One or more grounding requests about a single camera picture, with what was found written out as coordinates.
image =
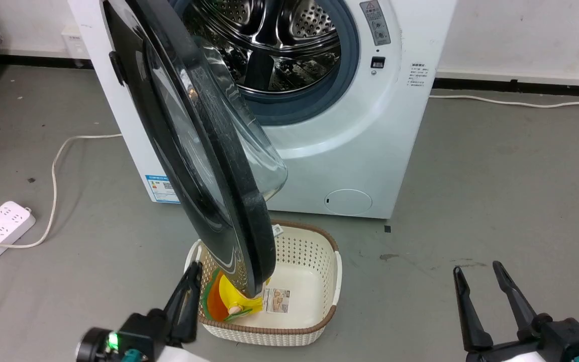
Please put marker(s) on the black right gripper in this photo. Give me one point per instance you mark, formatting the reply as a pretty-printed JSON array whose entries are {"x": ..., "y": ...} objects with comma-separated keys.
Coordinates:
[{"x": 566, "y": 339}]

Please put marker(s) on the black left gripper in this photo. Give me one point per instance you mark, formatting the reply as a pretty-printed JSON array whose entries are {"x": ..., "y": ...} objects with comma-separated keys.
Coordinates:
[{"x": 138, "y": 337}]

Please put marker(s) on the black round washer door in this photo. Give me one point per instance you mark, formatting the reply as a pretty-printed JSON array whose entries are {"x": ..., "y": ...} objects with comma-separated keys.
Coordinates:
[{"x": 209, "y": 151}]

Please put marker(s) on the white front-load washing machine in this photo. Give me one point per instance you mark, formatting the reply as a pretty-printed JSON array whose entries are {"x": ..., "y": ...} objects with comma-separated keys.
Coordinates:
[{"x": 370, "y": 151}]

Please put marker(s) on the black door lock latch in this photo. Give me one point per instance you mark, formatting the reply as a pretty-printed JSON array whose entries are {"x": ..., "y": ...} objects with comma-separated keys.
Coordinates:
[{"x": 378, "y": 62}]

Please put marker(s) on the grey rubber door gasket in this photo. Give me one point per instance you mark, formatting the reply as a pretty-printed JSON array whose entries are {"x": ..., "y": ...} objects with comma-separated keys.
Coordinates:
[{"x": 350, "y": 65}]

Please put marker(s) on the paper basket label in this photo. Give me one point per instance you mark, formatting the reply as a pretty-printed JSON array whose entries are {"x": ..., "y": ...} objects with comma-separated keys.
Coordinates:
[{"x": 276, "y": 300}]

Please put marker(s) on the blue energy label sticker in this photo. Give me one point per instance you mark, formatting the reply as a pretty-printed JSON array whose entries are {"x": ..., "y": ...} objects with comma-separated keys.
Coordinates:
[{"x": 161, "y": 190}]

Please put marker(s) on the cream woven laundry basket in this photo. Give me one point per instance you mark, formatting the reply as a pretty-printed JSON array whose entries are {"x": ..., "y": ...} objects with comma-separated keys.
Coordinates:
[{"x": 309, "y": 281}]

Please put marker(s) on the round white filter cover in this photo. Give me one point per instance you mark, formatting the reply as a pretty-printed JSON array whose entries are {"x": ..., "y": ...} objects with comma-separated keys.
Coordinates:
[{"x": 348, "y": 202}]

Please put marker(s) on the small text sticker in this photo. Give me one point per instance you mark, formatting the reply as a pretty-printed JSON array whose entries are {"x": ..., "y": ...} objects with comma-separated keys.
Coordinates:
[{"x": 417, "y": 74}]

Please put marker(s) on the steel washer drum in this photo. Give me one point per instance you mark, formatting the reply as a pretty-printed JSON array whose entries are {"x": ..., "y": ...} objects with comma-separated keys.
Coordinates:
[{"x": 269, "y": 30}]

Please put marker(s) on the grey warning sticker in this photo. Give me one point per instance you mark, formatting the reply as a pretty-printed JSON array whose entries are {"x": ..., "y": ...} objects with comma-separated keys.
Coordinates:
[{"x": 376, "y": 20}]

